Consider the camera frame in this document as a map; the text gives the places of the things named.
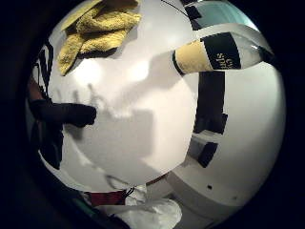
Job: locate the clear bottle yellow dark label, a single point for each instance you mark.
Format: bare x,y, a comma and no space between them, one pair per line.
219,52

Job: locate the yellow terry towel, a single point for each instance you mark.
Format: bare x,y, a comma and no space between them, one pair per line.
101,27

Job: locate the the person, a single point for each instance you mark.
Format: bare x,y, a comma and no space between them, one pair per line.
152,211

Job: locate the black stand frame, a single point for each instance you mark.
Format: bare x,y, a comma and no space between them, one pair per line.
46,68

